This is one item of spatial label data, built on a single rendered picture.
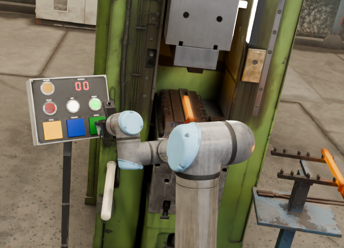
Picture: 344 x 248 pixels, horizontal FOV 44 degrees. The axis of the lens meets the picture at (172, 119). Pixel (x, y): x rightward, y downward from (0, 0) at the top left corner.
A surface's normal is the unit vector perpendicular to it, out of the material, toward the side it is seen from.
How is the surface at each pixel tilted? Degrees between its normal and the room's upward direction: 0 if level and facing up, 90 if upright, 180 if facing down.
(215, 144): 59
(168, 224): 90
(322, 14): 90
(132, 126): 55
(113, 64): 90
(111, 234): 90
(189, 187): 79
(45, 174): 0
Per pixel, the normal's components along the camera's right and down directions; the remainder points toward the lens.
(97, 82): 0.48, -0.07
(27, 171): 0.13, -0.90
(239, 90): 0.07, 0.44
